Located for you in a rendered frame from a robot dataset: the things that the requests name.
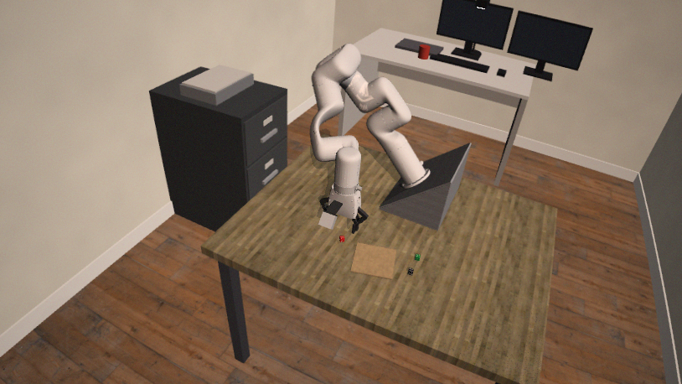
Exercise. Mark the tan square mat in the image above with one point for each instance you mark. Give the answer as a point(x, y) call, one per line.
point(373, 260)

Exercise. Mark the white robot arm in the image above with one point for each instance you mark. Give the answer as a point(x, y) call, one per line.
point(382, 124)

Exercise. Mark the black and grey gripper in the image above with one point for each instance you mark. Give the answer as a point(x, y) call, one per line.
point(350, 208)

